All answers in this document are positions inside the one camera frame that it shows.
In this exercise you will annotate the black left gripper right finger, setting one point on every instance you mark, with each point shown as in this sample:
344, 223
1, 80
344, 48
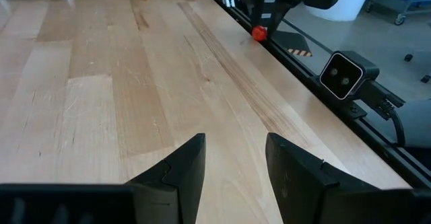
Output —
303, 183

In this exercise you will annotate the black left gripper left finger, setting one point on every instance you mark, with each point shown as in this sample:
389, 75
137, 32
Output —
182, 180

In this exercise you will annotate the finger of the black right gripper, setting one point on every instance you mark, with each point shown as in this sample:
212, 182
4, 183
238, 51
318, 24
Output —
281, 15
261, 12

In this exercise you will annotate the red toy cherry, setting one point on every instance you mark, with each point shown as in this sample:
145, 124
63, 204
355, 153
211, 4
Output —
259, 33

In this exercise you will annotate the black mat orange striped edges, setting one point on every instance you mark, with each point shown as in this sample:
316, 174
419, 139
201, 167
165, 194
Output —
294, 44

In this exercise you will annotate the white round pillar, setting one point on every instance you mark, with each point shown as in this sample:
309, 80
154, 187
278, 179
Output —
340, 0

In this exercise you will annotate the small black table camera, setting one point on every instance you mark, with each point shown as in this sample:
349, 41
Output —
347, 74

